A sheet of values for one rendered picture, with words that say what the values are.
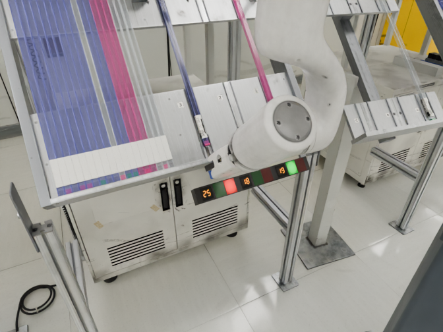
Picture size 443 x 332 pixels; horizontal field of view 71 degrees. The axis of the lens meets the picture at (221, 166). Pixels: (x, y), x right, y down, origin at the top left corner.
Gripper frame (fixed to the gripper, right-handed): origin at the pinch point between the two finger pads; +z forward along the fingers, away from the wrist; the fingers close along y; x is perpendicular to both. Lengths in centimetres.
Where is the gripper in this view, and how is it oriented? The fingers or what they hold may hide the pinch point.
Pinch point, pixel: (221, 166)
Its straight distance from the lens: 72.4
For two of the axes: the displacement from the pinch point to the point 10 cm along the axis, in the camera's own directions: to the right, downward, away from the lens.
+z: -3.2, 2.0, 9.3
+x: -3.0, -9.5, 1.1
